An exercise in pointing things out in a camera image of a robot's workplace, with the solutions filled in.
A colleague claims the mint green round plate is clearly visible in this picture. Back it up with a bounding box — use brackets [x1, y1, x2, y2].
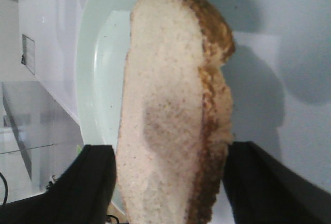
[74, 0, 184, 216]

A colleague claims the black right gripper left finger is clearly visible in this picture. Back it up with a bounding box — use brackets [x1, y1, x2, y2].
[1, 145, 116, 223]

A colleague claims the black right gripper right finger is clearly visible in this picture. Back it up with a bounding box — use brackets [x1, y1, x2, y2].
[223, 141, 330, 223]

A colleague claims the black cable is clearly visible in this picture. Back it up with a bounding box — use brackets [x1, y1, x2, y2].
[0, 172, 9, 206]

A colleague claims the bread slice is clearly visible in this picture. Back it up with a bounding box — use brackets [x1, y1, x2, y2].
[116, 0, 235, 223]

